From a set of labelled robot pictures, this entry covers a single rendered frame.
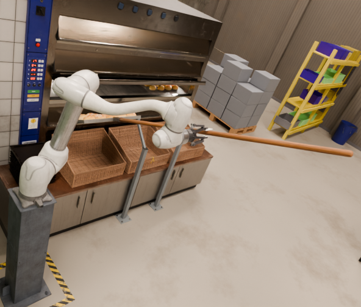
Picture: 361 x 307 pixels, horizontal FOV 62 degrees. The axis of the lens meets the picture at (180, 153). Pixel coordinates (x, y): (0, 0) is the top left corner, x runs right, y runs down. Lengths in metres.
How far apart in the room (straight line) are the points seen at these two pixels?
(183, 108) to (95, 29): 1.51
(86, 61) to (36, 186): 1.30
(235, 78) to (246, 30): 4.85
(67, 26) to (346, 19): 8.02
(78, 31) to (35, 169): 1.26
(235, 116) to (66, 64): 4.12
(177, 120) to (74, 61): 1.50
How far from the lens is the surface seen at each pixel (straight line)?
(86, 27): 2.76
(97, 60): 2.91
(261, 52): 10.52
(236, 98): 6.19
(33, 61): 2.64
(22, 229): 2.18
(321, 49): 7.29
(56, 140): 2.01
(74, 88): 1.64
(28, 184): 1.98
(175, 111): 1.48
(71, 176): 2.82
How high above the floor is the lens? 2.46
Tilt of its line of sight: 30 degrees down
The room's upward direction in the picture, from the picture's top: 22 degrees clockwise
